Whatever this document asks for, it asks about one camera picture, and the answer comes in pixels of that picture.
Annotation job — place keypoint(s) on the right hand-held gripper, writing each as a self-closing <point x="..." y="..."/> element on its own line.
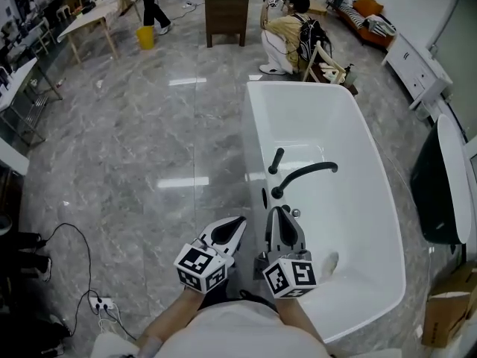
<point x="290" y="276"/>

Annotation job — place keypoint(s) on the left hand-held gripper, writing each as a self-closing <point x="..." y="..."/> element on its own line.
<point x="201" y="267"/>

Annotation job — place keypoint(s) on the black shower head holder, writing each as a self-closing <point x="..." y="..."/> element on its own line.
<point x="273" y="170"/>

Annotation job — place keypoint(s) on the black handheld shower head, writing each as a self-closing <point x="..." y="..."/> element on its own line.
<point x="277" y="159"/>

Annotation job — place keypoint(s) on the person's right forearm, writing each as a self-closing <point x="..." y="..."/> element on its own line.
<point x="298" y="319"/>

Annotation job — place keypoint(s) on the person's left forearm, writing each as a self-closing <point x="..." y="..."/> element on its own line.
<point x="175" y="319"/>

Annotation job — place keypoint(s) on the chrome overflow knob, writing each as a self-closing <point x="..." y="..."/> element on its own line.
<point x="296" y="212"/>

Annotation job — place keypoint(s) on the person's white shirt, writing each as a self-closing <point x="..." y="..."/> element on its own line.
<point x="238" y="334"/>

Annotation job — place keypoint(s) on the white power strip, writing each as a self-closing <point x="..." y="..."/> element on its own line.
<point x="101" y="303"/>

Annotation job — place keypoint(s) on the green bottle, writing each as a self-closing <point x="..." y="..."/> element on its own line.
<point x="350" y="77"/>

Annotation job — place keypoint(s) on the light wooden chair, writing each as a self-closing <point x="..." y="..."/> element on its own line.
<point x="328" y="67"/>

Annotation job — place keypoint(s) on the cardboard box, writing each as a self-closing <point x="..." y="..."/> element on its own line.
<point x="447" y="308"/>

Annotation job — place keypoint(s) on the white cabinet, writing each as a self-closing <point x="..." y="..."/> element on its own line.
<point x="413" y="65"/>

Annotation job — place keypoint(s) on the yellow bucket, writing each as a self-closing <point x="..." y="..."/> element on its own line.
<point x="145" y="37"/>

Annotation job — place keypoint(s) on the orange sofa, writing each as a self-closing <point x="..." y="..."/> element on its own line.
<point x="357" y="22"/>

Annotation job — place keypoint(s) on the dark wooden cabinet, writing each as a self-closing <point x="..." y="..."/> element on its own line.
<point x="226" y="13"/>

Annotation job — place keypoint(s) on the striped pillow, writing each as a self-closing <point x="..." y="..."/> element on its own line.
<point x="380" y="25"/>

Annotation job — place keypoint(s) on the light wooden table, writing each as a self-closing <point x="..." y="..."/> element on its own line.
<point x="97" y="17"/>

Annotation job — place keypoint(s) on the white metal-frame table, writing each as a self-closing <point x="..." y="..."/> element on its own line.
<point x="18" y="84"/>

